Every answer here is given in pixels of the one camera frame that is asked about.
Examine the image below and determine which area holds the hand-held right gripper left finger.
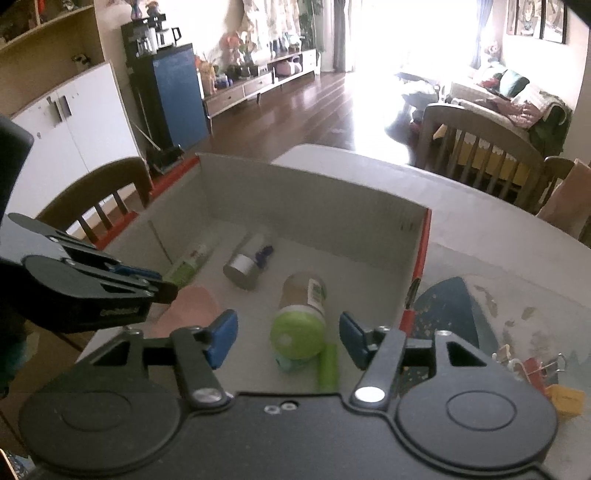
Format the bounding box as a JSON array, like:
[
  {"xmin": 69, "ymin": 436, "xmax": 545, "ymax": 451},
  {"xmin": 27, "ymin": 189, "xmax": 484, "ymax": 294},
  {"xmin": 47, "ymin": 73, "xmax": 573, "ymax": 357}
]
[{"xmin": 78, "ymin": 309, "xmax": 238, "ymax": 411}]

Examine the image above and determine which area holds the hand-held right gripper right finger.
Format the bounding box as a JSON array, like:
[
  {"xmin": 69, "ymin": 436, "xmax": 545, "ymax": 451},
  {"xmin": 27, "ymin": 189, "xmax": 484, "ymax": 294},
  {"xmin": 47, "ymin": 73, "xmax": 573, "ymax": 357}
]
[{"xmin": 339, "ymin": 311, "xmax": 504, "ymax": 408}]

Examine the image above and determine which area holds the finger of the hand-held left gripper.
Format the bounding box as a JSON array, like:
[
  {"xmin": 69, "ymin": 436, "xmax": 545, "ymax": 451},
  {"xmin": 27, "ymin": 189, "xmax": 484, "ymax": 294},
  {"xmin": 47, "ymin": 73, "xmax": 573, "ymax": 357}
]
[
  {"xmin": 7, "ymin": 213, "xmax": 161, "ymax": 282},
  {"xmin": 23, "ymin": 255, "xmax": 179, "ymax": 334}
]

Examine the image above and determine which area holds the green highlighter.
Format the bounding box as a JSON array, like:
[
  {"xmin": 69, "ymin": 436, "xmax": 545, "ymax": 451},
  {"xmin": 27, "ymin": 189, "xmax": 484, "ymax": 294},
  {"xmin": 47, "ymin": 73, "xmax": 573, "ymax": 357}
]
[{"xmin": 317, "ymin": 342, "xmax": 340, "ymax": 391}]

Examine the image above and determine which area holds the pink plastic dish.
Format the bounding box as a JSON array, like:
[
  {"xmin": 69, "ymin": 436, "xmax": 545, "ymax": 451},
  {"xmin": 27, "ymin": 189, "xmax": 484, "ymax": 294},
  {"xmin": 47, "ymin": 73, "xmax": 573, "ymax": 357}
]
[{"xmin": 151, "ymin": 286, "xmax": 221, "ymax": 341}]

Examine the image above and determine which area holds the white printed marker pen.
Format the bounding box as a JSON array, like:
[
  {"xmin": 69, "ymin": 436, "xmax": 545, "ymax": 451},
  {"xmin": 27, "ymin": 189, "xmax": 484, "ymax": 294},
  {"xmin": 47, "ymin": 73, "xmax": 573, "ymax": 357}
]
[{"xmin": 163, "ymin": 242, "xmax": 216, "ymax": 288}]

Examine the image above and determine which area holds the jar with green lid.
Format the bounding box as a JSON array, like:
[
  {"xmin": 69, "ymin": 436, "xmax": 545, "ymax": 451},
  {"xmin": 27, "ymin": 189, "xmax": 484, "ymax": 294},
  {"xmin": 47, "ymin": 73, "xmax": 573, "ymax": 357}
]
[{"xmin": 269, "ymin": 272, "xmax": 328, "ymax": 360}]

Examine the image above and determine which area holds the silver cap bottle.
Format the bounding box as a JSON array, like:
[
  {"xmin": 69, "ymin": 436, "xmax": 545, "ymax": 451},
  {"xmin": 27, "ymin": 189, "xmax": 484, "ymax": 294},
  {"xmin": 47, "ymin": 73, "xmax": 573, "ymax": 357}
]
[{"xmin": 223, "ymin": 233, "xmax": 275, "ymax": 291}]

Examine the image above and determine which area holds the red cardboard box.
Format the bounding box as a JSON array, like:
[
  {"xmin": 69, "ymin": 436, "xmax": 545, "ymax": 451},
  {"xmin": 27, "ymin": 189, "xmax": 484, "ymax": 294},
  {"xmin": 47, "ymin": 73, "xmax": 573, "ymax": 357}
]
[{"xmin": 78, "ymin": 152, "xmax": 433, "ymax": 398}]

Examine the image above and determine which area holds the pink binder clip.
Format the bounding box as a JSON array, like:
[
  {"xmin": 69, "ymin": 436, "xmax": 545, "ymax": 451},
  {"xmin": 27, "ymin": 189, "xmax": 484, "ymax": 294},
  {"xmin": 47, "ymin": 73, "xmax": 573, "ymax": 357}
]
[{"xmin": 492, "ymin": 353, "xmax": 567, "ymax": 387}]

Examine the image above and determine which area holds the person's left hand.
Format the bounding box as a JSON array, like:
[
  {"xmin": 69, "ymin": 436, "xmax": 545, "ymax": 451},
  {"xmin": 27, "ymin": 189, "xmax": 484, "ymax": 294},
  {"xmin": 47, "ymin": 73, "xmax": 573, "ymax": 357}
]
[{"xmin": 0, "ymin": 323, "xmax": 28, "ymax": 400}]

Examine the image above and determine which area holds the white cabinet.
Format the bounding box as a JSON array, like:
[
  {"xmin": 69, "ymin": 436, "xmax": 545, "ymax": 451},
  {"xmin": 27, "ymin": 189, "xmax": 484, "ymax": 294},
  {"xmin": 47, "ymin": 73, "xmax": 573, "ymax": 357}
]
[{"xmin": 0, "ymin": 60, "xmax": 142, "ymax": 195}]

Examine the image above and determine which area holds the wooden dining chair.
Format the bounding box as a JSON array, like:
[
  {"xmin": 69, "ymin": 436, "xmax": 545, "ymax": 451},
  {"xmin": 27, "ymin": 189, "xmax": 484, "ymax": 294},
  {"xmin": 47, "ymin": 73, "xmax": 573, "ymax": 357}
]
[
  {"xmin": 534, "ymin": 157, "xmax": 591, "ymax": 217},
  {"xmin": 36, "ymin": 156, "xmax": 154, "ymax": 246},
  {"xmin": 417, "ymin": 103, "xmax": 546, "ymax": 214}
]

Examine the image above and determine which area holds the dustpan with broom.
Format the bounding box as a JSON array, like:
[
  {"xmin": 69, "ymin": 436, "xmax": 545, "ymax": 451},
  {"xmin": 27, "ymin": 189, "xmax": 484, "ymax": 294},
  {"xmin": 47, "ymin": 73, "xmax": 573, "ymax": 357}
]
[{"xmin": 133, "ymin": 88, "xmax": 186, "ymax": 175}]

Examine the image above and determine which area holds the wooden shelf unit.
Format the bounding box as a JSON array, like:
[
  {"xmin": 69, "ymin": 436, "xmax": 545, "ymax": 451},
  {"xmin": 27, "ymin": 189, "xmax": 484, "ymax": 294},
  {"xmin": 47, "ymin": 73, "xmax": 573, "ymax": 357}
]
[{"xmin": 0, "ymin": 0, "xmax": 108, "ymax": 117}]

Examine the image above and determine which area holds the blue front cabinet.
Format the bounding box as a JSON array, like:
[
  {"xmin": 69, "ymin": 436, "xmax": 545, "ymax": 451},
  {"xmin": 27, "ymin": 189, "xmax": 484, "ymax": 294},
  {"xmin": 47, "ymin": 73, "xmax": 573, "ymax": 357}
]
[{"xmin": 127, "ymin": 44, "xmax": 211, "ymax": 154}]

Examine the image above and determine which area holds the black coffee machine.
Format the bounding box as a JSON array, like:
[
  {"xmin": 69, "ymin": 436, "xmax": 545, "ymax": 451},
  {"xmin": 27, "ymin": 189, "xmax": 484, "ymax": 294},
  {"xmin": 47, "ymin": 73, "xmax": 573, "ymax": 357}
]
[{"xmin": 121, "ymin": 13, "xmax": 184, "ymax": 59}]

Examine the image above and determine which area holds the yellow gift bag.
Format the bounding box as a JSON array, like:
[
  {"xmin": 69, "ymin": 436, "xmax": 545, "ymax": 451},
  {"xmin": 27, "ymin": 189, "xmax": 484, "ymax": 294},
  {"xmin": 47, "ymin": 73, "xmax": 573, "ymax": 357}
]
[{"xmin": 198, "ymin": 58, "xmax": 218, "ymax": 96}]

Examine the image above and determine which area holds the wooden tv cabinet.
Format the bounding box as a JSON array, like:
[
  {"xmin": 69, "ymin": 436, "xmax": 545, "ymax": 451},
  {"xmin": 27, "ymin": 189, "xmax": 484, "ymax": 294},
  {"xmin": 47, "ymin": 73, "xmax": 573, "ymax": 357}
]
[{"xmin": 203, "ymin": 46, "xmax": 320, "ymax": 117}]

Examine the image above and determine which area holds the yellow seat cushion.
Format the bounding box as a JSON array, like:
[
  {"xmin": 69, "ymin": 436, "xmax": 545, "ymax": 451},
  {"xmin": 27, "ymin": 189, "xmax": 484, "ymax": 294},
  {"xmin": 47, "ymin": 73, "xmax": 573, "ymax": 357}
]
[{"xmin": 455, "ymin": 129, "xmax": 533, "ymax": 184}]

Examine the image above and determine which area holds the pink decorative figure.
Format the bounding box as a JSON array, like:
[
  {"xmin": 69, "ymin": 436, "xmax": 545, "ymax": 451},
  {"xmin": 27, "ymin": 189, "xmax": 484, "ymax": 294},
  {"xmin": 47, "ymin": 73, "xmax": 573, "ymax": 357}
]
[{"xmin": 222, "ymin": 32, "xmax": 246, "ymax": 66}]

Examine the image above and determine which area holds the pink cloth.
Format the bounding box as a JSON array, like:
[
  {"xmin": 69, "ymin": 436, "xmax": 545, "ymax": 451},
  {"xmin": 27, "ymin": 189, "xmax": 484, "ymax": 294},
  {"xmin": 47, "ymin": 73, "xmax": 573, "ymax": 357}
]
[{"xmin": 537, "ymin": 159, "xmax": 591, "ymax": 241}]

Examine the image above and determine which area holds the oval coffee table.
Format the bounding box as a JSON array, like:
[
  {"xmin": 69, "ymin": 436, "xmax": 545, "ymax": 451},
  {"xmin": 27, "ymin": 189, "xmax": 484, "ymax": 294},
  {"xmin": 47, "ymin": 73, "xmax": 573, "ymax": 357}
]
[{"xmin": 396, "ymin": 71, "xmax": 443, "ymax": 92}]

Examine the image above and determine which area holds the beige sofa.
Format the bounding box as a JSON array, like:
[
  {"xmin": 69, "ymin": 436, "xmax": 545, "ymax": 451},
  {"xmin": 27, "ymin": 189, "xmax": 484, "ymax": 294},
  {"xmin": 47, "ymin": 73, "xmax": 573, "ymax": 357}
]
[{"xmin": 444, "ymin": 65, "xmax": 573, "ymax": 156}]

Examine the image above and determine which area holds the pink blanket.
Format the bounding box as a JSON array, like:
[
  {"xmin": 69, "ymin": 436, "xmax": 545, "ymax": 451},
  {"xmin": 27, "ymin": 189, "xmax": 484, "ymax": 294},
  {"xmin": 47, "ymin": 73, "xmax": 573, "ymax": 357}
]
[{"xmin": 480, "ymin": 99, "xmax": 537, "ymax": 131}]

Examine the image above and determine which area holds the floral dust cover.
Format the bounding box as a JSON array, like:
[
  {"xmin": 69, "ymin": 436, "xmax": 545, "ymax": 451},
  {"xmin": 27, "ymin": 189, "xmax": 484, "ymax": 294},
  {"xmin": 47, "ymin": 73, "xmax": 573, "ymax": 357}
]
[{"xmin": 240, "ymin": 0, "xmax": 304, "ymax": 52}]

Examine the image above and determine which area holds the dark green coat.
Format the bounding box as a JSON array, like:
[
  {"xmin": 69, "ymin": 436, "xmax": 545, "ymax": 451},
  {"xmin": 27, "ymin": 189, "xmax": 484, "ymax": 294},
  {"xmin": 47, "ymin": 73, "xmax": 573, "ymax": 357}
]
[{"xmin": 529, "ymin": 95, "xmax": 570, "ymax": 156}]

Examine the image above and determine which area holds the teal pillow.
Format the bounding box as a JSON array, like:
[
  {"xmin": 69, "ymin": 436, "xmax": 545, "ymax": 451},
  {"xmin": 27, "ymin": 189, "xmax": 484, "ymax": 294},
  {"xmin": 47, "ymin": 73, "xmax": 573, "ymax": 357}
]
[{"xmin": 501, "ymin": 69, "xmax": 530, "ymax": 97}]

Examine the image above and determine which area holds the white standing air conditioner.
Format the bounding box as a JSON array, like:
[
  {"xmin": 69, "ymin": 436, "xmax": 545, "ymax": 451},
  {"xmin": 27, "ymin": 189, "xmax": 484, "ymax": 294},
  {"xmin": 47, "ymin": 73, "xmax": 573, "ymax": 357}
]
[{"xmin": 318, "ymin": 0, "xmax": 335, "ymax": 75}]

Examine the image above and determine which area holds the green potted plant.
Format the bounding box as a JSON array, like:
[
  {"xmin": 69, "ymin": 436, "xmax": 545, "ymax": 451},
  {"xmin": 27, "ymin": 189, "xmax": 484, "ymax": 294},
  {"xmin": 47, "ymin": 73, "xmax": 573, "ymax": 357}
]
[{"xmin": 299, "ymin": 0, "xmax": 324, "ymax": 47}]

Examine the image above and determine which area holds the blue grey curtain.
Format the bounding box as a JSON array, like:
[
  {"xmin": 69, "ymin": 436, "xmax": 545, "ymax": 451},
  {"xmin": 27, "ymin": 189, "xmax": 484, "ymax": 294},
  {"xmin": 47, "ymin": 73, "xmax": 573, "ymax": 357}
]
[{"xmin": 475, "ymin": 0, "xmax": 493, "ymax": 61}]

